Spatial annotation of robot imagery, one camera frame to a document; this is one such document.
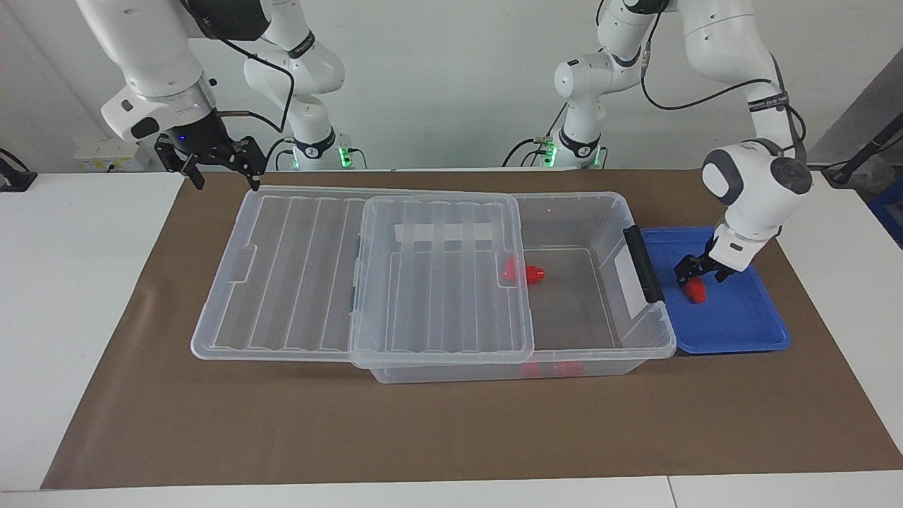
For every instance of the clear plastic storage box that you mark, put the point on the clear plastic storage box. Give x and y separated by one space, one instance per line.
638 331

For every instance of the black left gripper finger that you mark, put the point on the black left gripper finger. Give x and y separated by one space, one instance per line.
686 269
724 275

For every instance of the brown paper table mat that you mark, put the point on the brown paper table mat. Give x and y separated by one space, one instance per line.
211 423

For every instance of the clear ribbed plastic lid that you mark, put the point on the clear ribbed plastic lid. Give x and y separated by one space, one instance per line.
296 282

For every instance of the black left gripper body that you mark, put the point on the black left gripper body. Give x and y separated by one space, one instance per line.
707 262

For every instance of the red plastic block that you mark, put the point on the red plastic block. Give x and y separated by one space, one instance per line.
536 274
697 291
513 268

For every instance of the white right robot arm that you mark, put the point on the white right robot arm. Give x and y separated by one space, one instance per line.
148 42

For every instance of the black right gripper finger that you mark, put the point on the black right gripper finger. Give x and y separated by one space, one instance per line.
255 161
176 156

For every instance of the blue plastic tray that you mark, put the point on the blue plastic tray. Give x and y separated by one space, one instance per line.
741 324

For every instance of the blue crate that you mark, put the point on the blue crate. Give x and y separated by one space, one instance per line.
890 219

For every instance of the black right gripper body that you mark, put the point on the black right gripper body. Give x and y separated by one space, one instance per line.
201 137

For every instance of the white power strip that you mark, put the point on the white power strip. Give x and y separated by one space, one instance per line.
106 156

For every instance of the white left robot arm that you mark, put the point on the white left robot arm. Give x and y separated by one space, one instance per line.
755 190

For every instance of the black tripod stand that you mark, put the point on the black tripod stand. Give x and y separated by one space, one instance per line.
864 152

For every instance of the black clamp mount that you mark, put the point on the black clamp mount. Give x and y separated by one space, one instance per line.
14 176

